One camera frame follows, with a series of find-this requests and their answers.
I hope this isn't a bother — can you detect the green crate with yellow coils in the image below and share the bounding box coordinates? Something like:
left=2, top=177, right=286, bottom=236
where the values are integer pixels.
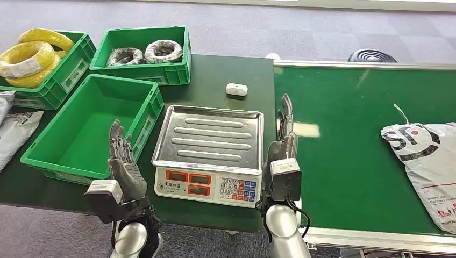
left=0, top=30, right=97, bottom=110

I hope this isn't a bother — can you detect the yellow wire coil white label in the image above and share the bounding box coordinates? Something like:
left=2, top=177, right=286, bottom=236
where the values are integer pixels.
left=0, top=41, right=56, bottom=79

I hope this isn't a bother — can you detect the small white plastic device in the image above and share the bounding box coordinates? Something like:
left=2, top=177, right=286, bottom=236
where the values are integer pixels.
left=225, top=83, right=248, bottom=97

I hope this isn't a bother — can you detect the grey plastic courier package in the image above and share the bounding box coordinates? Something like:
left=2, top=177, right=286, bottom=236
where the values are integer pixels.
left=380, top=103, right=456, bottom=234

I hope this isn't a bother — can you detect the green crate with wrapped coils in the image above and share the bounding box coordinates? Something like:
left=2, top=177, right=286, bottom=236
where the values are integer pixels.
left=89, top=26, right=191, bottom=86

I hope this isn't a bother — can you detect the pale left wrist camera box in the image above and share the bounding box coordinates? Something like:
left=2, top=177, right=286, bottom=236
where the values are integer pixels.
left=84, top=179, right=124, bottom=224

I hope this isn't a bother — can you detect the black wrapped wire coil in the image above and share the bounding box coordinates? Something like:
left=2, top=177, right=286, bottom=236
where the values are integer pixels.
left=106, top=47, right=145, bottom=67

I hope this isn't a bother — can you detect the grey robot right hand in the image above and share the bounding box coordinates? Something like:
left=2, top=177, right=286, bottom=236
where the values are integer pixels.
left=261, top=93, right=298, bottom=211

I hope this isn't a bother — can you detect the electronic weighing scale steel tray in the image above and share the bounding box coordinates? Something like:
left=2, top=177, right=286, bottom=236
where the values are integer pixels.
left=152, top=104, right=265, bottom=209

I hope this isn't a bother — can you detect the grey courier bag black print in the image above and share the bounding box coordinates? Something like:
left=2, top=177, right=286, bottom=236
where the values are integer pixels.
left=0, top=110, right=44, bottom=173

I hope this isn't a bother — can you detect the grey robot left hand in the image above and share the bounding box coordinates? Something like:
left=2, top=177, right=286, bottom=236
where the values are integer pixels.
left=108, top=120, right=148, bottom=205

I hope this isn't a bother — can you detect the plain grey courier bag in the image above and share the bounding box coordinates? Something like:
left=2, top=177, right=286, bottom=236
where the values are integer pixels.
left=0, top=90, right=16, bottom=125

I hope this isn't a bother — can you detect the empty green plastic crate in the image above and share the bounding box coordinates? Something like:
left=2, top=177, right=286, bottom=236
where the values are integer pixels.
left=20, top=74, right=165, bottom=186

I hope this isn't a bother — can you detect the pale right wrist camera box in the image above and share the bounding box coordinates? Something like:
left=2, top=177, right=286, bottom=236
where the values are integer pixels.
left=269, top=158, right=302, bottom=203

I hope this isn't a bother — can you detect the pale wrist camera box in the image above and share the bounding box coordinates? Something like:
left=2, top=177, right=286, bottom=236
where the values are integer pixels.
left=84, top=179, right=124, bottom=224
left=269, top=158, right=302, bottom=203

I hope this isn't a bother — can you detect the black ribbed round disc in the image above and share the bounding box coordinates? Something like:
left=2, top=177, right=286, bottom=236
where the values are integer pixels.
left=348, top=48, right=398, bottom=63

